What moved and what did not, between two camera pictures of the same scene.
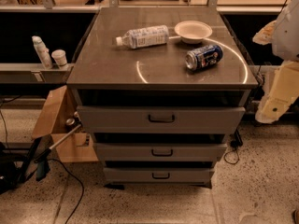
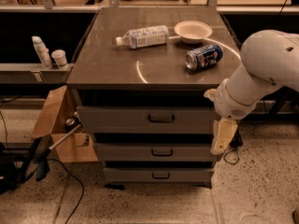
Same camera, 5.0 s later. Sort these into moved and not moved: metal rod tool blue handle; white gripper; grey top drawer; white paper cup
Moved: white gripper
Not moved: metal rod tool blue handle; white paper cup; grey top drawer
